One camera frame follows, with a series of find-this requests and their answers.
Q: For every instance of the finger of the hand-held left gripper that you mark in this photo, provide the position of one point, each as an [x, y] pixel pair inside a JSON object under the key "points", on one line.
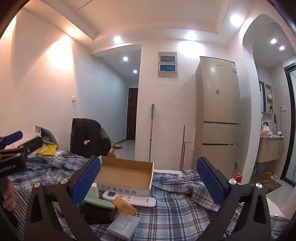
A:
{"points": [[31, 143], [13, 137]]}

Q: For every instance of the black-framed glass door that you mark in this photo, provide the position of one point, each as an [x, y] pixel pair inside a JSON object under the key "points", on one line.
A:
{"points": [[291, 129]]}

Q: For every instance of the grey mop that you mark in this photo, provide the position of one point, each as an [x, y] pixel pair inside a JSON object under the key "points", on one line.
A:
{"points": [[151, 120]]}

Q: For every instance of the black box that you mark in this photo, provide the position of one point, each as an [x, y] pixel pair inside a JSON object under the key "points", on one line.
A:
{"points": [[99, 215]]}

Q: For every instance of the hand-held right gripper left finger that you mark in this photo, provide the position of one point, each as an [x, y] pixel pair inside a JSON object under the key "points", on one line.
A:
{"points": [[85, 180]]}

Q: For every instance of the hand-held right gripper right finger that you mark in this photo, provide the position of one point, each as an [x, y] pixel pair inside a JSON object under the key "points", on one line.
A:
{"points": [[210, 183]]}

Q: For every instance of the yellow bag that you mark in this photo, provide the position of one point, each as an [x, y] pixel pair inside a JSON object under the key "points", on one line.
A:
{"points": [[47, 149]]}

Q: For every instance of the beige refrigerator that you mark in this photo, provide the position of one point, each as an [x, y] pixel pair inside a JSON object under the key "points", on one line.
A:
{"points": [[217, 104]]}

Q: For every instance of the small white box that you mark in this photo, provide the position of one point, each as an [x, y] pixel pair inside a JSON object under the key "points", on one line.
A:
{"points": [[94, 189]]}

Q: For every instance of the pile of clothes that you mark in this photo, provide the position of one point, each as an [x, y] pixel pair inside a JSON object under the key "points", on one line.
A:
{"points": [[266, 131]]}

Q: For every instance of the beige vanity cabinet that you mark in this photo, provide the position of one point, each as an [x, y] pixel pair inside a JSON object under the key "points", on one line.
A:
{"points": [[269, 149]]}

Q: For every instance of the grey bag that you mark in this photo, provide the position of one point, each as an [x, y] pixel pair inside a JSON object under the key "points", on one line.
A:
{"points": [[48, 136]]}

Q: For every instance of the pink dustpan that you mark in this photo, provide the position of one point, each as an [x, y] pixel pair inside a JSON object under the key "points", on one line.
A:
{"points": [[181, 157]]}

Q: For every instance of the brown cloth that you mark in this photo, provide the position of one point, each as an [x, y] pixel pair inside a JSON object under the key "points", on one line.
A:
{"points": [[105, 134]]}

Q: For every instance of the dark brown door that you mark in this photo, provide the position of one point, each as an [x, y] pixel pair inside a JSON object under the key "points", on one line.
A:
{"points": [[132, 113]]}

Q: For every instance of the grey box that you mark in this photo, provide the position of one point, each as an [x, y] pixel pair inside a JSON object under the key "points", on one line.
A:
{"points": [[123, 226]]}

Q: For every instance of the person's left hand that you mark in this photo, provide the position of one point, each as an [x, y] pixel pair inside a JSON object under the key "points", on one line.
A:
{"points": [[8, 197]]}

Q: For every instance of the chair with black jacket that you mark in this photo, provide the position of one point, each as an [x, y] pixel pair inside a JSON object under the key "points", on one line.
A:
{"points": [[85, 132]]}

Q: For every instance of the blue plaid blanket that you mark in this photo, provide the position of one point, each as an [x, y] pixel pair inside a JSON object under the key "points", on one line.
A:
{"points": [[175, 215]]}

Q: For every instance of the white remote control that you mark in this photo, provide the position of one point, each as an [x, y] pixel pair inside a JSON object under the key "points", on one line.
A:
{"points": [[138, 200]]}

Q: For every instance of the patterned door mat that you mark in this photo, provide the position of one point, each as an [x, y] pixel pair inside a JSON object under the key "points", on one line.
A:
{"points": [[269, 184]]}

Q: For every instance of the red box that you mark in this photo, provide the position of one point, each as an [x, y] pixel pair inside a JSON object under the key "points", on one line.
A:
{"points": [[238, 178]]}

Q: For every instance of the wall niche shelf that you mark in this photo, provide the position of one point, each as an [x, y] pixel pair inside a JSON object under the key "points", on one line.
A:
{"points": [[269, 97]]}

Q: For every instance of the wall mirror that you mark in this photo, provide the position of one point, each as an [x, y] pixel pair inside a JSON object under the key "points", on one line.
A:
{"points": [[261, 89]]}

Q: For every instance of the grey wall panel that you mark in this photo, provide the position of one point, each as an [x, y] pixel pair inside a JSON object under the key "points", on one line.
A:
{"points": [[167, 64]]}

